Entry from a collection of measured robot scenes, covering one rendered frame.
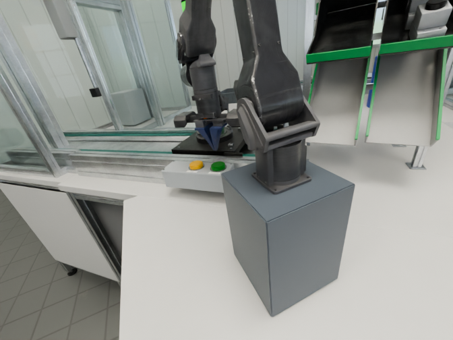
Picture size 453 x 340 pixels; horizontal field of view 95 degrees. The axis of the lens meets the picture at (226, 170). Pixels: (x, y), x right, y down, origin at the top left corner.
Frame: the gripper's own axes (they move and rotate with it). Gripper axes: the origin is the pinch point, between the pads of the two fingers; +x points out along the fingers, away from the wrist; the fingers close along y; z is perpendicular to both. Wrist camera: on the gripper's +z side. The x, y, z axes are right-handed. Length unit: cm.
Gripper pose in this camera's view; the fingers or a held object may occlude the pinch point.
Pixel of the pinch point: (214, 137)
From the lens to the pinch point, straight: 55.1
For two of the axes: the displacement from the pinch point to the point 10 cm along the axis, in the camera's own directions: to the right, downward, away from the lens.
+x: 1.3, 8.8, 4.6
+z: 3.4, -4.8, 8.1
